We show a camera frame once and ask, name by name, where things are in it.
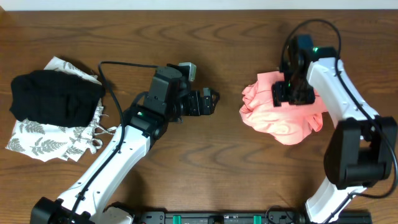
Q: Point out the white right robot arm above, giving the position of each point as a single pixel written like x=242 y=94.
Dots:
x=361 y=149

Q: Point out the white fern-print drawstring bag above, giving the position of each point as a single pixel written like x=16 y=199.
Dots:
x=46 y=141

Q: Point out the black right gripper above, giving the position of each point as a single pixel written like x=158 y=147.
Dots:
x=279 y=96

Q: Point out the pink cloth garment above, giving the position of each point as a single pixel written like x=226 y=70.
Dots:
x=288 y=124

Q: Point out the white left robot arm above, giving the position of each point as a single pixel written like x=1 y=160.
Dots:
x=170 y=97

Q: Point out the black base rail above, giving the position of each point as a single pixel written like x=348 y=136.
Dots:
x=224 y=217

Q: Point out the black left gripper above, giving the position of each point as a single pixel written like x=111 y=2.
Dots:
x=208 y=107

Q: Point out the black folded garment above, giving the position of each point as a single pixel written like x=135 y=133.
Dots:
x=56 y=98

